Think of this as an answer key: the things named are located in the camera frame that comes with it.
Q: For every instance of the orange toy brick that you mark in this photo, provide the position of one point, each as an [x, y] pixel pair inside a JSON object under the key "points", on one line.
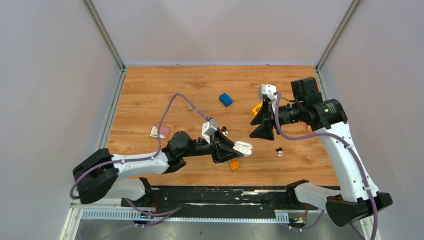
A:
{"points": [[234, 164]]}

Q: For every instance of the pink card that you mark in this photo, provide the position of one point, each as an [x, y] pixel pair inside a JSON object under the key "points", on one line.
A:
{"points": [[159, 131]]}

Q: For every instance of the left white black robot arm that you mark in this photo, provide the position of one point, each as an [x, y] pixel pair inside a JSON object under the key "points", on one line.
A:
{"points": [[97, 175]]}

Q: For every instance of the blue toy block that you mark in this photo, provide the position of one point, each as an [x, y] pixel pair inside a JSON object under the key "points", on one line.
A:
{"points": [[225, 99]]}

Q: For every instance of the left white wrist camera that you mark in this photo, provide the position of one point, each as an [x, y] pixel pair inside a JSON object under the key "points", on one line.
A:
{"points": [[208, 129]]}

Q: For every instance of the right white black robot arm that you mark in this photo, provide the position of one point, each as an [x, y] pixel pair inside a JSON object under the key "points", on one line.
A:
{"points": [[358, 196]]}

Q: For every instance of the white earbud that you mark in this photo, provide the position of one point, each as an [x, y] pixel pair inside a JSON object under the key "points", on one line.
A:
{"points": [[224, 131], [279, 152]]}

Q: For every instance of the yellow triangular plastic part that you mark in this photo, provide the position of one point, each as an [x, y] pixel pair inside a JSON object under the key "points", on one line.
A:
{"points": [[256, 109]]}

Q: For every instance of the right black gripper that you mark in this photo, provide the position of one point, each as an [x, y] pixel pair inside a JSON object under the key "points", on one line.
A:
{"points": [[264, 130]]}

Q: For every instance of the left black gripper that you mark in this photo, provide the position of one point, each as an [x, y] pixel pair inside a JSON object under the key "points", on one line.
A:
{"points": [[226, 155]]}

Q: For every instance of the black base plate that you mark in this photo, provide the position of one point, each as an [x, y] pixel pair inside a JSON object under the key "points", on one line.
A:
{"points": [[219, 202]]}

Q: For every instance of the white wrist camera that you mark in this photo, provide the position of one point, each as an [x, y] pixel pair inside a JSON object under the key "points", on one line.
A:
{"points": [[208, 129], [268, 91]]}

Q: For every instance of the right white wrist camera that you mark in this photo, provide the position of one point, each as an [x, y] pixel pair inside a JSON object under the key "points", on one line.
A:
{"points": [[268, 91]]}

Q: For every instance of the white earbud charging case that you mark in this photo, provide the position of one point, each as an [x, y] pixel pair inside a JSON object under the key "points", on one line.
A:
{"points": [[245, 148]]}

